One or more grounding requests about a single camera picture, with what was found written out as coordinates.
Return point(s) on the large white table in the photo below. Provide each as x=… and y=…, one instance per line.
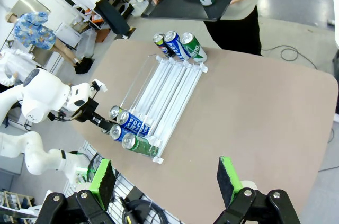
x=335, y=1

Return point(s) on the brown cardboard box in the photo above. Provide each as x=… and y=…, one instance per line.
x=102, y=35

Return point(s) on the black Pepsi can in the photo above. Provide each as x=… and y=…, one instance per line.
x=115, y=112
x=162, y=46

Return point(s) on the blue Pocari Sweat can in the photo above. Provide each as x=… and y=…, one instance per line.
x=176, y=45
x=117, y=132
x=135, y=124

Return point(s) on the person in white clothes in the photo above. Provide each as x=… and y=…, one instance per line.
x=10, y=67

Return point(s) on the person in blue floral dress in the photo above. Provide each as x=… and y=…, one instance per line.
x=34, y=30

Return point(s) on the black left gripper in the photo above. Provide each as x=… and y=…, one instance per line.
x=87, y=112

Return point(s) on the person in light sweatshirt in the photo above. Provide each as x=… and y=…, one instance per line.
x=238, y=22

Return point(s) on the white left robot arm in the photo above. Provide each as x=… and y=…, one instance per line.
x=42, y=94

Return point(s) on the white slotted base plate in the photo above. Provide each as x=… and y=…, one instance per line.
x=123, y=179

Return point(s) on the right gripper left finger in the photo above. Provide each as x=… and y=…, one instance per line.
x=102, y=181

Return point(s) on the white can dispenser rack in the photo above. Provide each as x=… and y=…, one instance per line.
x=169, y=94

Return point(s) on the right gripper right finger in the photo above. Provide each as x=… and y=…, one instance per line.
x=227, y=181

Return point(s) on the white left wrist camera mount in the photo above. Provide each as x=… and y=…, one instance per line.
x=96, y=86

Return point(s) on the translucent storage bin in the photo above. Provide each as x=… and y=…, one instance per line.
x=86, y=44

